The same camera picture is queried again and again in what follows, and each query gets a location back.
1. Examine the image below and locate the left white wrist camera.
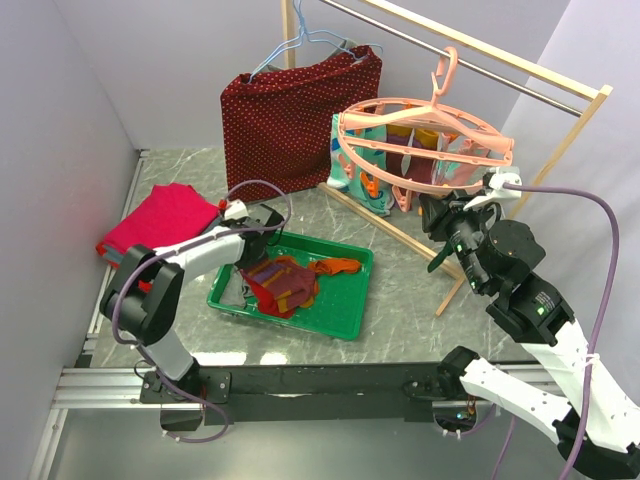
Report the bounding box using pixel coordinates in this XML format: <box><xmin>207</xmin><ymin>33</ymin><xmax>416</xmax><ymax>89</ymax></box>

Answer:
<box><xmin>218</xmin><ymin>199</ymin><xmax>248</xmax><ymax>221</ymax></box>

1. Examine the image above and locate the maroon yellow striped sock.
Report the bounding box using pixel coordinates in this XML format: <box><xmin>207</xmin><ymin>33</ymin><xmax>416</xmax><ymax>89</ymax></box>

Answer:
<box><xmin>241</xmin><ymin>256</ymin><xmax>319</xmax><ymax>311</ymax></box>

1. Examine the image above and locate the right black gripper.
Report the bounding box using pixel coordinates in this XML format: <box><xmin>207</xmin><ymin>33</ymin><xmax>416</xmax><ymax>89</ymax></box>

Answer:
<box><xmin>415</xmin><ymin>186</ymin><xmax>492</xmax><ymax>291</ymax></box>

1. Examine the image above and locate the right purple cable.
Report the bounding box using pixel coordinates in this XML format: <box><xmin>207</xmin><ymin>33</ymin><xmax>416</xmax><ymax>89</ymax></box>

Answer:
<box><xmin>489</xmin><ymin>183</ymin><xmax>620</xmax><ymax>480</ymax></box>

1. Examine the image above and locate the red sock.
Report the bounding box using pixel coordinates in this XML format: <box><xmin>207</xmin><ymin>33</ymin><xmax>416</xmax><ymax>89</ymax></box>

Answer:
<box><xmin>249</xmin><ymin>283</ymin><xmax>295</xmax><ymax>319</ymax></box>

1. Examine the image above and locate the grey white sock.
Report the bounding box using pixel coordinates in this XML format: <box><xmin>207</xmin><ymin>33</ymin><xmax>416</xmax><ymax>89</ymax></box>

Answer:
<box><xmin>220</xmin><ymin>270</ymin><xmax>253</xmax><ymax>309</ymax></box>

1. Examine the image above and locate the green plastic tray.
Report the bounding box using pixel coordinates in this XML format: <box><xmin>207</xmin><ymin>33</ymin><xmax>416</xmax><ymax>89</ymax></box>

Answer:
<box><xmin>207</xmin><ymin>232</ymin><xmax>374</xmax><ymax>340</ymax></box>

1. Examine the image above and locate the blue wire hanger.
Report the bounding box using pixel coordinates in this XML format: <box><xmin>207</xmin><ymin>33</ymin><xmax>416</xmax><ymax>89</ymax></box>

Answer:
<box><xmin>244</xmin><ymin>1</ymin><xmax>367</xmax><ymax>84</ymax></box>

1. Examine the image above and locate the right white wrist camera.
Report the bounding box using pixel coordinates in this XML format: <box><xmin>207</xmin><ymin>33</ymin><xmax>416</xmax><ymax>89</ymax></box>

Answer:
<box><xmin>463</xmin><ymin>166</ymin><xmax>522</xmax><ymax>211</ymax></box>

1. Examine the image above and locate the maroon purple hanging sock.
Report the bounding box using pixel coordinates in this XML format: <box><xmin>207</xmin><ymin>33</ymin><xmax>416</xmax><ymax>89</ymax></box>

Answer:
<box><xmin>386</xmin><ymin>125</ymin><xmax>439</xmax><ymax>183</ymax></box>

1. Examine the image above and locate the black base crossbar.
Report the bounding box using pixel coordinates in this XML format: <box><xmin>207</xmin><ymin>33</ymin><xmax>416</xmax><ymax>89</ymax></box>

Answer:
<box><xmin>139</xmin><ymin>362</ymin><xmax>471</xmax><ymax>431</ymax></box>

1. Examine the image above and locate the orange sock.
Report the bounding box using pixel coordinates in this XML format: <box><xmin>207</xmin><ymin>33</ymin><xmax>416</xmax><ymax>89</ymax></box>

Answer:
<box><xmin>307</xmin><ymin>258</ymin><xmax>361</xmax><ymax>276</ymax></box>

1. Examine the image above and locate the folded pink cloth stack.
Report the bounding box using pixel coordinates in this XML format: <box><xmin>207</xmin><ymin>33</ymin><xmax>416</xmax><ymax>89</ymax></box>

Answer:
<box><xmin>95</xmin><ymin>183</ymin><xmax>219</xmax><ymax>268</ymax></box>

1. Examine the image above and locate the dark red dotted garment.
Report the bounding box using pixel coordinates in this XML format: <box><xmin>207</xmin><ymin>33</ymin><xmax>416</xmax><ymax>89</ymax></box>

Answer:
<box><xmin>220</xmin><ymin>45</ymin><xmax>382</xmax><ymax>203</ymax></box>

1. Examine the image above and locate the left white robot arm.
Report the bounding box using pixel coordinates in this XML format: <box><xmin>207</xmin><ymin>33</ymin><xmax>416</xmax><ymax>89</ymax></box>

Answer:
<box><xmin>99</xmin><ymin>203</ymin><xmax>286</xmax><ymax>402</ymax></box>

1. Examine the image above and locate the teal patterned hanging sock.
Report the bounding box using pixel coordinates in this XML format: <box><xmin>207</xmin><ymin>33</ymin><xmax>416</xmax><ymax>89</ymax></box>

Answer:
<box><xmin>327</xmin><ymin>113</ymin><xmax>394</xmax><ymax>217</ymax></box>

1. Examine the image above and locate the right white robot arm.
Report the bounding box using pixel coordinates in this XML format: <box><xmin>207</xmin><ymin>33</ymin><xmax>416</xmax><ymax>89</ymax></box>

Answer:
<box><xmin>419</xmin><ymin>191</ymin><xmax>639</xmax><ymax>479</ymax></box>

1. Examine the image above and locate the pink round clip hanger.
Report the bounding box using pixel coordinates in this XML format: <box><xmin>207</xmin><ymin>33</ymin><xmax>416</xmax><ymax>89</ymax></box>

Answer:
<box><xmin>327</xmin><ymin>47</ymin><xmax>515</xmax><ymax>216</ymax></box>

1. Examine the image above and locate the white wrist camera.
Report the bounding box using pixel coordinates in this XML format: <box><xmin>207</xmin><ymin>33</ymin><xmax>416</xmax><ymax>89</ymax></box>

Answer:
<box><xmin>218</xmin><ymin>199</ymin><xmax>248</xmax><ymax>221</ymax></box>
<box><xmin>463</xmin><ymin>166</ymin><xmax>522</xmax><ymax>211</ymax></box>

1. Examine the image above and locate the aluminium frame rail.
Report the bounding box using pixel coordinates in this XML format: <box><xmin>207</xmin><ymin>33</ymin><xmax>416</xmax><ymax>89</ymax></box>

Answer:
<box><xmin>29</xmin><ymin>147</ymin><xmax>221</xmax><ymax>479</ymax></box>

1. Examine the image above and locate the metal hanging rod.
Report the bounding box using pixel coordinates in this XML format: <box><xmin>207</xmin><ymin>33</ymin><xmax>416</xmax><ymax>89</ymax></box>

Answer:
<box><xmin>319</xmin><ymin>0</ymin><xmax>584</xmax><ymax>117</ymax></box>

